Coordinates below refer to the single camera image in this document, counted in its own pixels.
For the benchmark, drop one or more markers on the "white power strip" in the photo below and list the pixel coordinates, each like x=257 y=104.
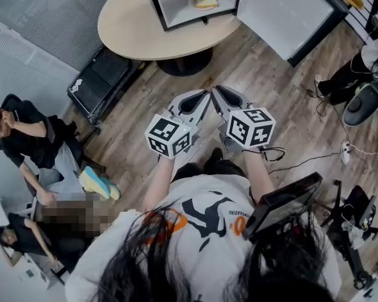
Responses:
x=346 y=151

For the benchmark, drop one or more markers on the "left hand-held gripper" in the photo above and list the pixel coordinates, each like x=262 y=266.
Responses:
x=165 y=135

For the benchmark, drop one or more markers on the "grey and black round device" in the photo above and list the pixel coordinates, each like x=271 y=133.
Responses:
x=362 y=104

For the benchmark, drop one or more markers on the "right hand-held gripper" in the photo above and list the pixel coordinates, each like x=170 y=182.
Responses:
x=250 y=127

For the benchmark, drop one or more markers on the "round beige table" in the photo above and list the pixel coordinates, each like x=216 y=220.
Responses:
x=135 y=27

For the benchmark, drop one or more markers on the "black plastic case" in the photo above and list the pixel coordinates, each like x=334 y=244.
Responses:
x=100 y=80

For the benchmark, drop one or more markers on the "black metal rack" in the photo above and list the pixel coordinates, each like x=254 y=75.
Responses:
x=365 y=14

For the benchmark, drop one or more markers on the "person's black trousers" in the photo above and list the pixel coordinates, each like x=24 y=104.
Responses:
x=217 y=165

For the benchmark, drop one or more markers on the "person's left forearm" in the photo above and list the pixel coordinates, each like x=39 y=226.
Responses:
x=157 y=184

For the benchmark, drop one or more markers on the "person's white printed shirt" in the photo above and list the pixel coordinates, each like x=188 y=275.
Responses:
x=208 y=231

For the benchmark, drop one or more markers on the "black office chair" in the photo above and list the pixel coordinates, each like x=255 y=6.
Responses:
x=352 y=222

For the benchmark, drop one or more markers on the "person's right forearm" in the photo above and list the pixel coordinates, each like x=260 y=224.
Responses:
x=258 y=175

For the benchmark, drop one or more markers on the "small black and white fridge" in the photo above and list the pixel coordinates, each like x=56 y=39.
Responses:
x=280 y=14

